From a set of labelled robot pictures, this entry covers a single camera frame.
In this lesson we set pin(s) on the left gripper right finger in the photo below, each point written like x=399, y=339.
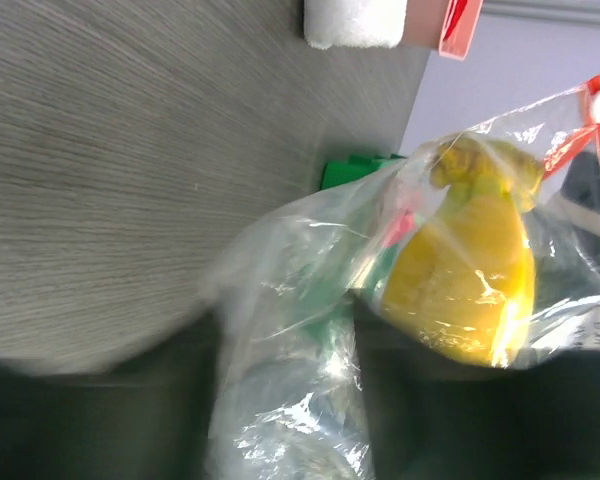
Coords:
x=430, y=417

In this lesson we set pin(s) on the clear orange zip top bag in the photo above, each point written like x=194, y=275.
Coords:
x=290, y=402

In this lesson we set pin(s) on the pink compartment tray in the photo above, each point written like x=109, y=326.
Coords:
x=446, y=27

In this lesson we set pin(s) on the rolled white towel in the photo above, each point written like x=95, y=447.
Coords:
x=354, y=23

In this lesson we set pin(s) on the yellow fake banana bunch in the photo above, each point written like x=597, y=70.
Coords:
x=465, y=283

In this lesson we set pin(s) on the green plastic tray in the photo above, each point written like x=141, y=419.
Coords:
x=337, y=173

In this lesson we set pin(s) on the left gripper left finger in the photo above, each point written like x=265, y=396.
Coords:
x=145, y=418

